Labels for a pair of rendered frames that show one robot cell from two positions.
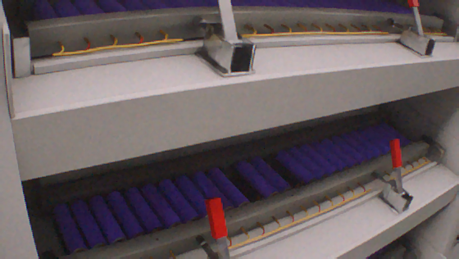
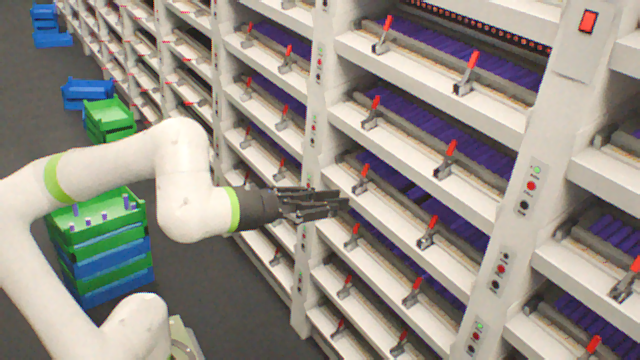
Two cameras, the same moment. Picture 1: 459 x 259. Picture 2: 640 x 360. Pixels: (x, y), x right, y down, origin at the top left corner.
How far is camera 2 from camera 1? 131 cm
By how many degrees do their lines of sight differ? 78
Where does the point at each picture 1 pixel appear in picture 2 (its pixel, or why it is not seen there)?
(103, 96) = (340, 115)
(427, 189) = (446, 266)
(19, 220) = (322, 127)
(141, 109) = (343, 122)
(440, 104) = not seen: hidden behind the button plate
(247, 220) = (385, 188)
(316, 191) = (409, 205)
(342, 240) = (390, 222)
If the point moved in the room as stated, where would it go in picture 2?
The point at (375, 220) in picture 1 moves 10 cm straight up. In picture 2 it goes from (407, 235) to (415, 202)
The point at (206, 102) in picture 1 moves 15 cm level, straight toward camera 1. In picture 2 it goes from (354, 130) to (297, 126)
